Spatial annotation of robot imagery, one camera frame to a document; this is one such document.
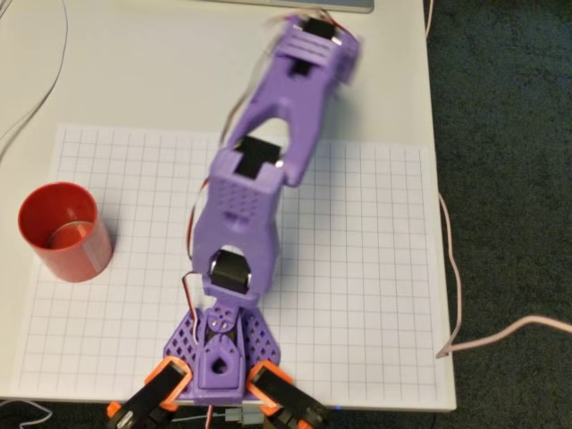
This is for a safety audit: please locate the silver flat device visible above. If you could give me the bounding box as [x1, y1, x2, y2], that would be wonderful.
[328, 0, 374, 14]

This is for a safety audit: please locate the red cup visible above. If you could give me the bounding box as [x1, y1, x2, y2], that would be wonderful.
[17, 181, 113, 284]

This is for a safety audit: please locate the grey plug connector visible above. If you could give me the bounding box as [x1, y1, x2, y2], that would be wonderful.
[224, 405, 264, 426]

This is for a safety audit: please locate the pink cable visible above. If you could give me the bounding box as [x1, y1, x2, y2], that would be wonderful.
[423, 0, 572, 359]

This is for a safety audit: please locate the black and orange clamp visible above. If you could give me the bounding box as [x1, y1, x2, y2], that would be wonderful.
[248, 359, 332, 429]
[105, 356, 194, 429]

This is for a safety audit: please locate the white grid paper sheet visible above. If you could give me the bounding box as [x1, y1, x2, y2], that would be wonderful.
[8, 124, 442, 403]

